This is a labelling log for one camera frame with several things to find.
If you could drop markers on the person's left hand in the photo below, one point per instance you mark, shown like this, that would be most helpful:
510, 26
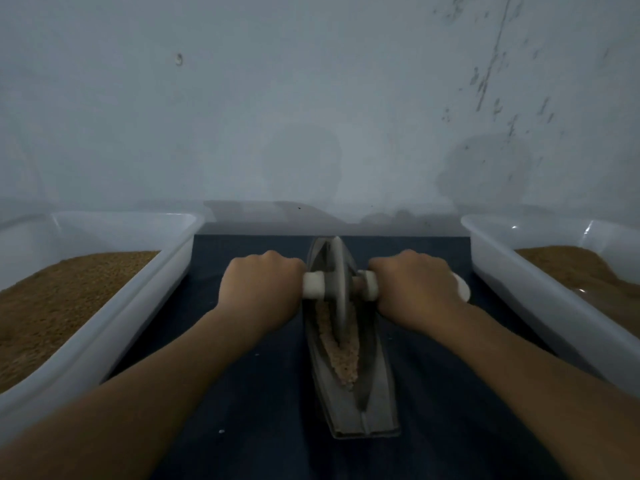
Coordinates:
258, 290

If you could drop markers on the person's right hand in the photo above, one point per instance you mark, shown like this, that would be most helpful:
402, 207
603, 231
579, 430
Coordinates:
415, 290

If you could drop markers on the small ground grain portion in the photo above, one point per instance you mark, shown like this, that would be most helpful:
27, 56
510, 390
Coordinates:
340, 355

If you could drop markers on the white plastic tray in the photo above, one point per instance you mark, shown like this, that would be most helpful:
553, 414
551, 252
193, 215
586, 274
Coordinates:
115, 310
530, 300

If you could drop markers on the boat-shaped metal grinding trough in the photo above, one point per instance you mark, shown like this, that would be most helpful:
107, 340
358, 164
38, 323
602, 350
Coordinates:
378, 410

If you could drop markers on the person's right forearm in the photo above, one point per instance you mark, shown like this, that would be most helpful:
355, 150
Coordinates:
550, 395

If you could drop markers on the person's left forearm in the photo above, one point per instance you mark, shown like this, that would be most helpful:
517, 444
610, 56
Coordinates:
110, 410

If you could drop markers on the dark blue tablecloth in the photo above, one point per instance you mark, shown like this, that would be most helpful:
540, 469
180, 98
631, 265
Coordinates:
270, 435

